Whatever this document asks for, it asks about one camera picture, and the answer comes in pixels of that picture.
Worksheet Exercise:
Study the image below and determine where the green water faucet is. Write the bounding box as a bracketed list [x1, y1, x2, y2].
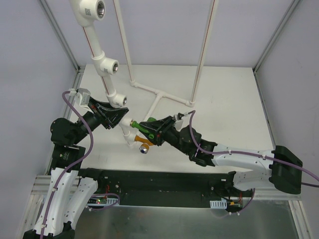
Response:
[130, 117, 156, 139]

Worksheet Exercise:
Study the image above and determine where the white pipe assembly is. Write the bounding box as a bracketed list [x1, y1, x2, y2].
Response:
[68, 0, 220, 149]

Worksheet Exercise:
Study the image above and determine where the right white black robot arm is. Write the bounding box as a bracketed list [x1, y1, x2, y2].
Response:
[132, 114, 303, 197]

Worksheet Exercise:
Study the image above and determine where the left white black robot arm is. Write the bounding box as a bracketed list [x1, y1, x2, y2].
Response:
[23, 98, 129, 239]

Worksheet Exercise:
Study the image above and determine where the orange water faucet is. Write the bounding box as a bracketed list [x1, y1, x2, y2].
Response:
[134, 135, 154, 154]

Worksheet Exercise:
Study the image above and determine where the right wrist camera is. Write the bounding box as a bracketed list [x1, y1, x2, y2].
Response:
[174, 113, 184, 131]

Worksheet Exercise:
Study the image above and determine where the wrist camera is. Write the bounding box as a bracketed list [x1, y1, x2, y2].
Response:
[174, 113, 184, 131]
[75, 88, 91, 111]

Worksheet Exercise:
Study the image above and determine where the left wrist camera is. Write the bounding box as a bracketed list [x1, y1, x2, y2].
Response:
[75, 88, 91, 111]

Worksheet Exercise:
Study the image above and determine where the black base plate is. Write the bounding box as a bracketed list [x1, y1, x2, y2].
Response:
[79, 168, 252, 208]

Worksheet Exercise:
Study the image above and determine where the left white cable duct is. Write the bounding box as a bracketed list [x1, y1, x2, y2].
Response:
[87, 197, 119, 207]

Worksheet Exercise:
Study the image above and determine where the white cable duct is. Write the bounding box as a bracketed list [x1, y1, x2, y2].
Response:
[87, 197, 119, 207]
[209, 199, 227, 210]

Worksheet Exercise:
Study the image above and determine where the right white cable duct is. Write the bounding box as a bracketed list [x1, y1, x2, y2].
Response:
[209, 199, 227, 210]

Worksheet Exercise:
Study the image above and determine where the left aluminium frame post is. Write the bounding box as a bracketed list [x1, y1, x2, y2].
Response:
[37, 0, 83, 74]

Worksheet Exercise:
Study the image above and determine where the aluminium frame post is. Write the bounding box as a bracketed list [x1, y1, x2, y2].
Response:
[37, 0, 83, 74]
[253, 0, 302, 75]

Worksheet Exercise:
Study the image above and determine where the right aluminium frame post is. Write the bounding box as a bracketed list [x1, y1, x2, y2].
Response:
[253, 0, 302, 75]

